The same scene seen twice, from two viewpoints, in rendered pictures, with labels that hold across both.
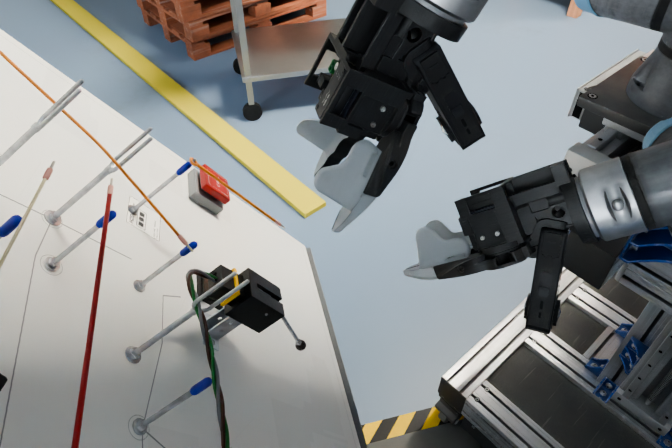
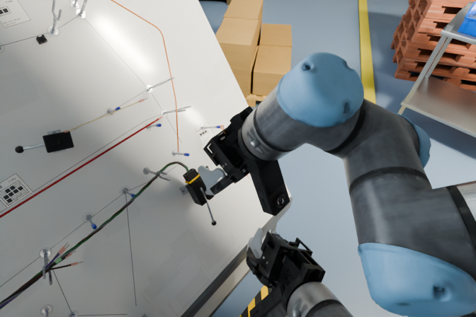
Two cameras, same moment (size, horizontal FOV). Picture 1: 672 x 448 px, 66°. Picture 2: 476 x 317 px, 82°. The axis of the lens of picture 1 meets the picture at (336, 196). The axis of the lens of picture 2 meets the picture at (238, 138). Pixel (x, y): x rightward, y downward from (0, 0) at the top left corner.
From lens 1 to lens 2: 0.38 m
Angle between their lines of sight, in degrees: 40
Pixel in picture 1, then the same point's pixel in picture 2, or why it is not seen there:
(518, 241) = (267, 275)
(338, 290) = (343, 233)
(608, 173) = (312, 296)
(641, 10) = not seen: outside the picture
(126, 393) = (131, 179)
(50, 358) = (117, 151)
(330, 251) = not seen: hidden behind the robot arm
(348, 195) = (208, 184)
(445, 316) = not seen: hidden behind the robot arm
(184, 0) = (412, 45)
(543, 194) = (292, 271)
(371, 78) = (219, 148)
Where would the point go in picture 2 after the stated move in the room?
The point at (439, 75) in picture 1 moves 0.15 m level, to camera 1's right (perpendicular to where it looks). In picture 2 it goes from (253, 170) to (325, 255)
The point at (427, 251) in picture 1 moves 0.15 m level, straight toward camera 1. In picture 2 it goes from (255, 239) to (183, 262)
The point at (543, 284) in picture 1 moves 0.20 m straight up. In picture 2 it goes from (263, 305) to (275, 265)
